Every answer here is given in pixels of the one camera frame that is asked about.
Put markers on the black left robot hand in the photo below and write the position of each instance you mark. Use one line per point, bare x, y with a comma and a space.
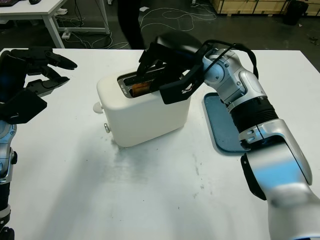
10, 75

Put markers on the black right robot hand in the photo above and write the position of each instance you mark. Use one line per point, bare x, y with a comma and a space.
180, 45

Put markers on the brown toast slice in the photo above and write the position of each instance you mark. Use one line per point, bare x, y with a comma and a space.
141, 89

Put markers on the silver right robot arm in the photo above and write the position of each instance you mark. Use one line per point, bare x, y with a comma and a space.
250, 82

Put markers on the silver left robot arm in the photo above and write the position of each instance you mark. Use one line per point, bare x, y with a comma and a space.
6, 140

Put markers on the person in black trousers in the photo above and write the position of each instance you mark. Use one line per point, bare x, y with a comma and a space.
132, 22

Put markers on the cream white toaster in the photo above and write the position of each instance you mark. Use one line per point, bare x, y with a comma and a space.
145, 117

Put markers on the white paper sheet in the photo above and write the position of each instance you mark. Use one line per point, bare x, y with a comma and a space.
144, 8

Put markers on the white power strip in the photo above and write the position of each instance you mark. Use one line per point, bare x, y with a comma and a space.
66, 34

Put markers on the white office desk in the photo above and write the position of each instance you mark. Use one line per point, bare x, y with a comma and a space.
37, 10

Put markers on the dark laptop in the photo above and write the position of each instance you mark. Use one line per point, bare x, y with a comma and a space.
8, 2

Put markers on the black computer mouse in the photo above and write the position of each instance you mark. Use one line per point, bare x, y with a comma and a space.
35, 1

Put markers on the wooden crate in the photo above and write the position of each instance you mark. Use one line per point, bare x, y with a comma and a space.
250, 6

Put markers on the blue plastic tray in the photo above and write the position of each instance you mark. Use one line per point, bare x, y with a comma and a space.
220, 130

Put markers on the black waste bin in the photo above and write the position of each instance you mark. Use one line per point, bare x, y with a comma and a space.
296, 12

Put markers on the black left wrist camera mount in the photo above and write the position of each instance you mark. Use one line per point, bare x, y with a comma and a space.
22, 107

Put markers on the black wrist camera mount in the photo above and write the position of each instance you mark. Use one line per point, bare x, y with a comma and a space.
22, 107
177, 92

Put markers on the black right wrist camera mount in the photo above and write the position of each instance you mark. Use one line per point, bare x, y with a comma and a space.
177, 92

